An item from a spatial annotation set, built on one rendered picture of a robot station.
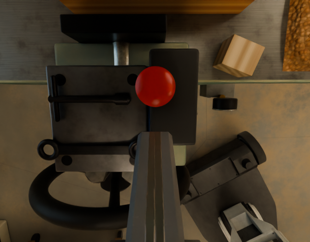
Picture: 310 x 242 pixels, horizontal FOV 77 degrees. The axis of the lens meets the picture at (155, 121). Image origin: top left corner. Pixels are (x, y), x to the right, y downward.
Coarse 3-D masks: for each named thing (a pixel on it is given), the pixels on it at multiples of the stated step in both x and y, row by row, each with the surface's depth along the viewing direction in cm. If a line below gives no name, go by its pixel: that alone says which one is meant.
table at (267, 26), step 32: (0, 0) 25; (32, 0) 25; (256, 0) 24; (288, 0) 24; (0, 32) 25; (32, 32) 25; (192, 32) 25; (224, 32) 25; (256, 32) 25; (0, 64) 26; (32, 64) 26
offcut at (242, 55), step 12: (240, 36) 22; (228, 48) 22; (240, 48) 22; (252, 48) 22; (216, 60) 25; (228, 60) 22; (240, 60) 22; (252, 60) 22; (228, 72) 25; (240, 72) 23; (252, 72) 22
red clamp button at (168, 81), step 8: (144, 72) 14; (152, 72) 14; (160, 72) 14; (168, 72) 14; (136, 80) 14; (144, 80) 14; (152, 80) 14; (160, 80) 14; (168, 80) 14; (136, 88) 14; (144, 88) 14; (152, 88) 14; (160, 88) 14; (168, 88) 14; (144, 96) 14; (152, 96) 14; (160, 96) 14; (168, 96) 14; (152, 104) 14; (160, 104) 15
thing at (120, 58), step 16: (64, 16) 16; (80, 16) 16; (96, 16) 16; (112, 16) 16; (128, 16) 16; (144, 16) 16; (160, 16) 16; (64, 32) 16; (80, 32) 16; (96, 32) 16; (112, 32) 16; (128, 32) 16; (144, 32) 16; (160, 32) 16; (128, 48) 20; (128, 64) 20
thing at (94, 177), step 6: (84, 174) 21; (90, 174) 21; (96, 174) 21; (102, 174) 21; (108, 174) 23; (126, 174) 21; (132, 174) 21; (90, 180) 21; (96, 180) 21; (102, 180) 21; (126, 180) 21
